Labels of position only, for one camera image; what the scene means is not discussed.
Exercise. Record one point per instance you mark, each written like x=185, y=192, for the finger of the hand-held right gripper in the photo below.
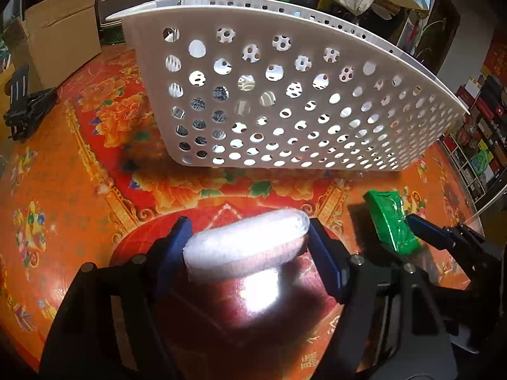
x=426, y=227

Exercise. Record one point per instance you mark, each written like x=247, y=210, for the white plastic bundle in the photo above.
x=245, y=241

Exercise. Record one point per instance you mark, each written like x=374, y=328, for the black folding stand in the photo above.
x=27, y=111

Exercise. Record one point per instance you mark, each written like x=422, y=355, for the white cube shelf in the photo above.
x=475, y=138

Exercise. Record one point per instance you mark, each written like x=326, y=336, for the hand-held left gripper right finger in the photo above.
x=323, y=253

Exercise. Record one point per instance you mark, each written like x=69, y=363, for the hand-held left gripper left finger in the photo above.
x=178, y=237

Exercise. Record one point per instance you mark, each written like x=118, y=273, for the white perforated plastic basket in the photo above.
x=206, y=21

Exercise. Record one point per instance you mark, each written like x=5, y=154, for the open cardboard box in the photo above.
x=63, y=43

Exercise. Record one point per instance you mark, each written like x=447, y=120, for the green packet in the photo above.
x=390, y=221

